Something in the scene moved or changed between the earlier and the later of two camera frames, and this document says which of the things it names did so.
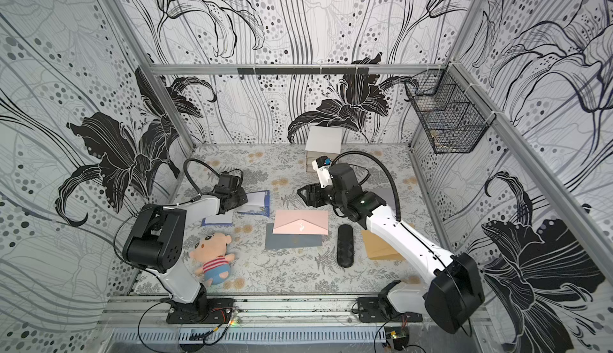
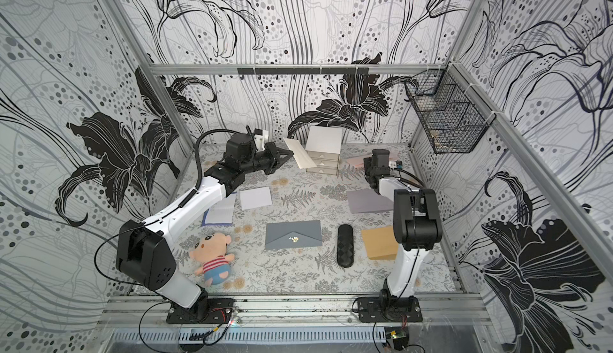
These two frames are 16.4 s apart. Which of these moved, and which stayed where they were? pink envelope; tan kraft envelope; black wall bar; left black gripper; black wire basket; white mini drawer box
Moved: pink envelope; left black gripper
Stayed: black wall bar; white mini drawer box; tan kraft envelope; black wire basket
